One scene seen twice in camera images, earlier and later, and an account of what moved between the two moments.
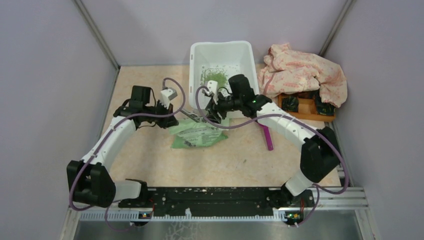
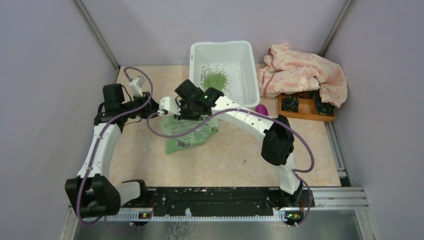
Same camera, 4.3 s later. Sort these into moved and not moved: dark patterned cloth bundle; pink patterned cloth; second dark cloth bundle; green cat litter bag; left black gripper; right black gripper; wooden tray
Moved: green cat litter bag; left black gripper; right black gripper
Not moved: pink patterned cloth; wooden tray; second dark cloth bundle; dark patterned cloth bundle
